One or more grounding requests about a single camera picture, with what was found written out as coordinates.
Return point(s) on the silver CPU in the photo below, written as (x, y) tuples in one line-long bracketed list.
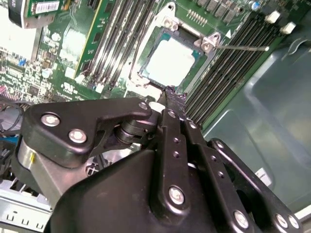
[(170, 63)]

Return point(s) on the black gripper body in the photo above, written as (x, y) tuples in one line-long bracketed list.
[(109, 199)]

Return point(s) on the metal socket cover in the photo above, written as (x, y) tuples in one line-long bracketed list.
[(137, 83)]

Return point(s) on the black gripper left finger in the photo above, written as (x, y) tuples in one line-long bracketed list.
[(73, 116)]

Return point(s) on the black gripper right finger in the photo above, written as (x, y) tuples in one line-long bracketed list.
[(213, 170)]

